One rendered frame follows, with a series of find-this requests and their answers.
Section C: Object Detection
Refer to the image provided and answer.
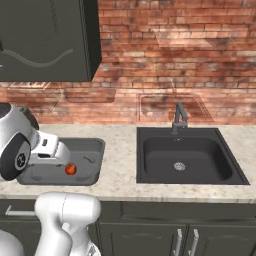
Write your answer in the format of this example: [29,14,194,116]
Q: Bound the dark base cupboard door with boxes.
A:
[99,223,188,256]
[185,224,256,256]

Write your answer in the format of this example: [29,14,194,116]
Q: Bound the black kitchen sink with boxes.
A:
[135,126,251,186]

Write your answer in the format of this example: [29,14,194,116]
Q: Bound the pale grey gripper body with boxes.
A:
[29,141,72,168]

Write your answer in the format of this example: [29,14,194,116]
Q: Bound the silver drawer handle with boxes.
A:
[4,205,37,217]

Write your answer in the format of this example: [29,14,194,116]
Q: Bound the dark drawer front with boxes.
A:
[0,199,102,232]

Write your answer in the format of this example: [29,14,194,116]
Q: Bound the red apple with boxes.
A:
[64,162,78,176]

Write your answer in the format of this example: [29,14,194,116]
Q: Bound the silver cupboard door handle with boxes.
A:
[187,228,200,256]
[172,228,184,256]

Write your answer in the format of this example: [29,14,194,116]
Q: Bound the dark panel under sink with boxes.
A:
[120,201,256,225]

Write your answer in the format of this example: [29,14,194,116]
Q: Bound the dark grey tap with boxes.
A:
[171,102,190,136]

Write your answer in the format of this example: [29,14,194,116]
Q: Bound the wavy grey cupboard handle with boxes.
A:
[0,48,75,69]

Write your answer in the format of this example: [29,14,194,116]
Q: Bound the dark wall cupboard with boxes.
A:
[0,0,103,83]

